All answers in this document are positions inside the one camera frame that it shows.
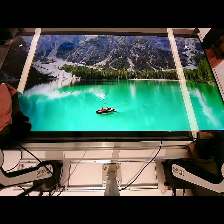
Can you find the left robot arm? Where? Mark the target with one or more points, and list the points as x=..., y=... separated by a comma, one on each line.
x=20, y=175

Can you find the orange garment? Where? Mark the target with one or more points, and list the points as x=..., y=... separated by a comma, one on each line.
x=217, y=55

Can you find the silver frame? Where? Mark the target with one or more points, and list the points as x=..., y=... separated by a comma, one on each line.
x=83, y=173

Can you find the pink garment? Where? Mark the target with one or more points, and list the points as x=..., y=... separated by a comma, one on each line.
x=6, y=106

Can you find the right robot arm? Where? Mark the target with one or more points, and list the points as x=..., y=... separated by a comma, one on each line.
x=195, y=176

